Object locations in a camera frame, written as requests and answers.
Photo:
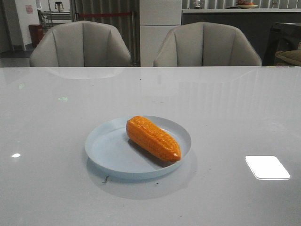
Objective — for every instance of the grey upholstered chair right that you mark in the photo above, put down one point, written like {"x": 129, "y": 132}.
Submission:
{"x": 206, "y": 44}

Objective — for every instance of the grey counter with white top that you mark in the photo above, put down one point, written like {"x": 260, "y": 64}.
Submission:
{"x": 254, "y": 23}

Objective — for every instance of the light blue round plate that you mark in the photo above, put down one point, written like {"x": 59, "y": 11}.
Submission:
{"x": 110, "y": 148}

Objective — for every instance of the grey upholstered chair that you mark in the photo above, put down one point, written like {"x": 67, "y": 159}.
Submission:
{"x": 206, "y": 44}
{"x": 81, "y": 44}

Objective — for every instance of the dark armchair with cushion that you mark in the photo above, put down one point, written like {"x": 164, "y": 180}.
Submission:
{"x": 282, "y": 37}

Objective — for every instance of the barrier post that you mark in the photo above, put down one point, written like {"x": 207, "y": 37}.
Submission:
{"x": 134, "y": 38}

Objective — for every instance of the orange corn cob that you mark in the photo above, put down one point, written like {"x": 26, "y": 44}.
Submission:
{"x": 153, "y": 139}

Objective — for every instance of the red barrier belt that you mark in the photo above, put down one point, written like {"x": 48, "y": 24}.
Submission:
{"x": 105, "y": 15}

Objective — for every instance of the grey upholstered chair left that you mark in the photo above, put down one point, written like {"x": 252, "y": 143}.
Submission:
{"x": 81, "y": 44}

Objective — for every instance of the fruit bowl on counter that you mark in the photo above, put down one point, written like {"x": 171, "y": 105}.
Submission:
{"x": 245, "y": 4}

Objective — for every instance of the red trash bin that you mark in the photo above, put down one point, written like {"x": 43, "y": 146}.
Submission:
{"x": 36, "y": 33}

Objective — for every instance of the white cabinet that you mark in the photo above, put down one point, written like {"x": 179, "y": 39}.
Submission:
{"x": 157, "y": 18}

